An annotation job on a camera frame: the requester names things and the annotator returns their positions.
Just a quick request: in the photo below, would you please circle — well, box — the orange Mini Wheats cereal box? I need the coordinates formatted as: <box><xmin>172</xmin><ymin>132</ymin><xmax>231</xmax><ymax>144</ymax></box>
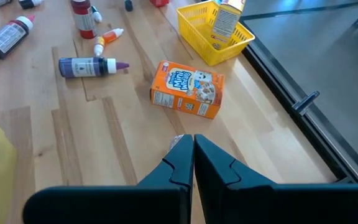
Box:
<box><xmin>149</xmin><ymin>60</ymin><xmax>226</xmax><ymax>120</ymax></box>

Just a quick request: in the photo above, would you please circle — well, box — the orange dropper bottle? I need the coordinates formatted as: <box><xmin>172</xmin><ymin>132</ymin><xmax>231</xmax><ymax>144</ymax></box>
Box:
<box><xmin>103</xmin><ymin>27</ymin><xmax>125</xmax><ymax>44</ymax></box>

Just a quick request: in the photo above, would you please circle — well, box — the black clamp on frame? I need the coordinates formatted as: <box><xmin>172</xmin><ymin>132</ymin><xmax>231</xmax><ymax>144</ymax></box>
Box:
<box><xmin>291</xmin><ymin>90</ymin><xmax>321</xmax><ymax>117</ymax></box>

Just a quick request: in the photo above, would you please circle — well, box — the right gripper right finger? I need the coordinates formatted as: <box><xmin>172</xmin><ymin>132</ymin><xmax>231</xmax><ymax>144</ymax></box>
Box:
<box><xmin>194</xmin><ymin>134</ymin><xmax>275</xmax><ymax>224</ymax></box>

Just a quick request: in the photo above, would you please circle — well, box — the red food colouring bottle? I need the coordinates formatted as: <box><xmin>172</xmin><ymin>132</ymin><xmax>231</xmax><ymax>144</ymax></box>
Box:
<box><xmin>70</xmin><ymin>0</ymin><xmax>98</xmax><ymax>40</ymax></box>
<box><xmin>0</xmin><ymin>14</ymin><xmax>36</xmax><ymax>60</ymax></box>

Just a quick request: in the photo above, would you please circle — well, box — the black aluminium table frame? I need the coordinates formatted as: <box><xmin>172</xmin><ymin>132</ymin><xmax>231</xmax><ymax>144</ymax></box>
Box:
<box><xmin>239</xmin><ymin>0</ymin><xmax>358</xmax><ymax>184</ymax></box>

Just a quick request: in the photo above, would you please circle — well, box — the yellow dropper bottle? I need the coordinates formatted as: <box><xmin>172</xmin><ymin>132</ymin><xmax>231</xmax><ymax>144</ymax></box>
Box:
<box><xmin>93</xmin><ymin>36</ymin><xmax>106</xmax><ymax>58</ymax></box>

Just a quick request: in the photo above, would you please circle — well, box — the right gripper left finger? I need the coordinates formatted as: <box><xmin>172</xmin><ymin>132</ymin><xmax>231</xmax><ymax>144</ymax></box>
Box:
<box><xmin>137</xmin><ymin>134</ymin><xmax>195</xmax><ymax>224</ymax></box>

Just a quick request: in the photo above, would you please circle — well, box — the yellow Corn Pops cereal box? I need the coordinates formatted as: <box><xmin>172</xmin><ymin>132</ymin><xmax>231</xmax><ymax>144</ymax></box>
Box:
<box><xmin>210</xmin><ymin>0</ymin><xmax>247</xmax><ymax>50</ymax></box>

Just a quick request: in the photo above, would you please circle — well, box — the purple food colouring bottle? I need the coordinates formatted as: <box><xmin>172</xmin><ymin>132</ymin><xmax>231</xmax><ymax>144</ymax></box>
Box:
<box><xmin>58</xmin><ymin>57</ymin><xmax>130</xmax><ymax>78</ymax></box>

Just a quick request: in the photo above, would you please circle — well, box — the yellow plastic basket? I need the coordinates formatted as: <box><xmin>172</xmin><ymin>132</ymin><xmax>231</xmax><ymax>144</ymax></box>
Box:
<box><xmin>176</xmin><ymin>0</ymin><xmax>256</xmax><ymax>67</ymax></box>

